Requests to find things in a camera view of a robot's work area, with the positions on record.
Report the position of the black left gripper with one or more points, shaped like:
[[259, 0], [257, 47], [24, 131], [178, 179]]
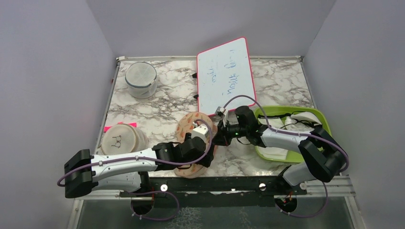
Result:
[[206, 162]]

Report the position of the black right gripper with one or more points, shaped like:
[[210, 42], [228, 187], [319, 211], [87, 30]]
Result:
[[221, 138]]

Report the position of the floral mesh laundry bag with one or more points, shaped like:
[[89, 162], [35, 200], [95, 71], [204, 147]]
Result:
[[184, 127]]

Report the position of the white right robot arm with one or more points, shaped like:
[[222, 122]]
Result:
[[323, 157]]

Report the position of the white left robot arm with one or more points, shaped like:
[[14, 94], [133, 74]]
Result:
[[84, 172]]

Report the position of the beige cylindrical mesh laundry bag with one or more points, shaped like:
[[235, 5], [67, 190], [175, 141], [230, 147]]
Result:
[[122, 140]]

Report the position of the white cylindrical mesh bag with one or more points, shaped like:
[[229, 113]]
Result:
[[141, 79]]

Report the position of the pink framed whiteboard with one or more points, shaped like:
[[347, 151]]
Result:
[[223, 72]]

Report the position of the green plastic tray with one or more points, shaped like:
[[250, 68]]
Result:
[[285, 139]]

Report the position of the pink sticky note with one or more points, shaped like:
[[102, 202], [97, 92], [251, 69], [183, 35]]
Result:
[[120, 124]]

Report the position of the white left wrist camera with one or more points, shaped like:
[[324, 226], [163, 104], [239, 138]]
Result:
[[201, 132]]

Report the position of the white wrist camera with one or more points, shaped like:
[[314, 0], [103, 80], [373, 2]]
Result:
[[223, 114], [201, 132]]

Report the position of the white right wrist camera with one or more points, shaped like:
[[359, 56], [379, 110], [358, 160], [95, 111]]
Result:
[[223, 114]]

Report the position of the black mounting rail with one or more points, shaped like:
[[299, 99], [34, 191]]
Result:
[[206, 192]]

